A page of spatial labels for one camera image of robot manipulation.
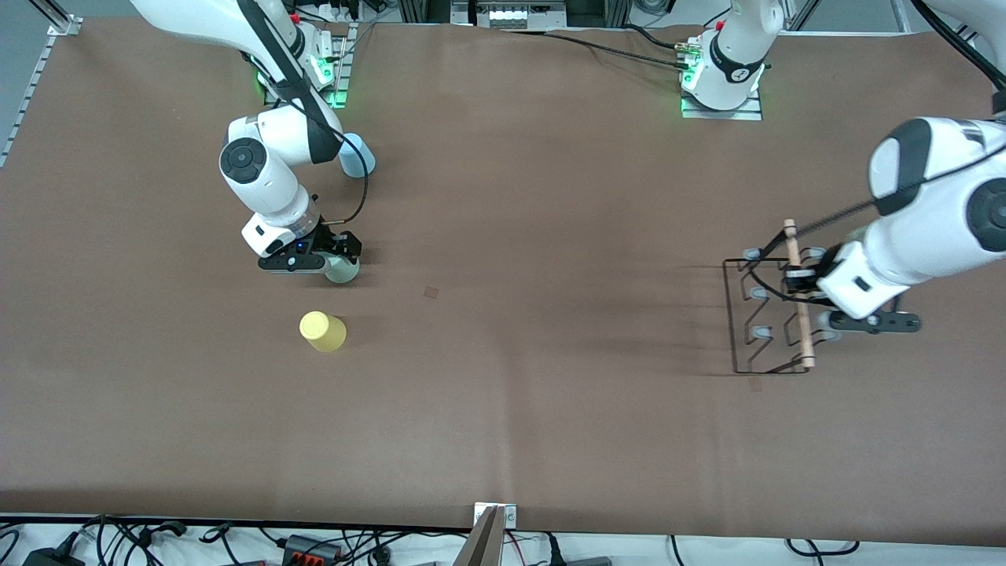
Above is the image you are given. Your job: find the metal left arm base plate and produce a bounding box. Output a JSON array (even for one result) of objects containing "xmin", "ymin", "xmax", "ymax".
[{"xmin": 681, "ymin": 90, "xmax": 764, "ymax": 121}]

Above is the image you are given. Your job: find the light blue cup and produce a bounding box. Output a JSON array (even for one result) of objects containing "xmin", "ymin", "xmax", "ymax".
[{"xmin": 338, "ymin": 132, "xmax": 376, "ymax": 178}]

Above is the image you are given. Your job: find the black wire cup holder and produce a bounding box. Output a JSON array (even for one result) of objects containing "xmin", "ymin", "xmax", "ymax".
[{"xmin": 723, "ymin": 219, "xmax": 846, "ymax": 375}]

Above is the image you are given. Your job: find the small metal edge bracket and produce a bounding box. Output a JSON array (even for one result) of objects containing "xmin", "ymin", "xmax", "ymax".
[{"xmin": 474, "ymin": 503, "xmax": 518, "ymax": 529}]

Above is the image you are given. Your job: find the white electronics box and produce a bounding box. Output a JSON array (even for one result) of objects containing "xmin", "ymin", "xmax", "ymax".
[{"xmin": 475, "ymin": 0, "xmax": 568, "ymax": 31}]

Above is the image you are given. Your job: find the black orange connector box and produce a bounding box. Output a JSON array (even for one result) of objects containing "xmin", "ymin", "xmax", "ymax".
[{"xmin": 283, "ymin": 535, "xmax": 344, "ymax": 564}]

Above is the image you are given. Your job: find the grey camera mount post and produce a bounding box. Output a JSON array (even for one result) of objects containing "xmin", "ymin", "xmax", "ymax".
[{"xmin": 452, "ymin": 505, "xmax": 505, "ymax": 566}]

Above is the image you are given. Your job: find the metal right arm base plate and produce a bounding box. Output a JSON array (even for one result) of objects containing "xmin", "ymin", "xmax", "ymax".
[{"xmin": 263, "ymin": 22, "xmax": 352, "ymax": 108}]

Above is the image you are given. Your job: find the black base power cable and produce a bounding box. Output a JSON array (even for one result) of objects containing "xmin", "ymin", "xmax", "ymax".
[{"xmin": 542, "ymin": 28, "xmax": 692, "ymax": 73}]

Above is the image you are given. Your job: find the black looped floor cable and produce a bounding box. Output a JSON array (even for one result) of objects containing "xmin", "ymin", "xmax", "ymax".
[{"xmin": 786, "ymin": 538, "xmax": 861, "ymax": 558}]

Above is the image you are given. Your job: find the yellow cup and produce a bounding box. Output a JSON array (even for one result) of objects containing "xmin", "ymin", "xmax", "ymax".
[{"xmin": 299, "ymin": 311, "xmax": 347, "ymax": 353}]

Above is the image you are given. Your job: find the brown table mat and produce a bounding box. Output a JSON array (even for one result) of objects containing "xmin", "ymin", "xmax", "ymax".
[{"xmin": 0, "ymin": 16, "xmax": 1006, "ymax": 547}]

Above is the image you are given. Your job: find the pale green cup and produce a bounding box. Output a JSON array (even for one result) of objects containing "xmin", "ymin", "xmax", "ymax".
[{"xmin": 324, "ymin": 253, "xmax": 361, "ymax": 285}]

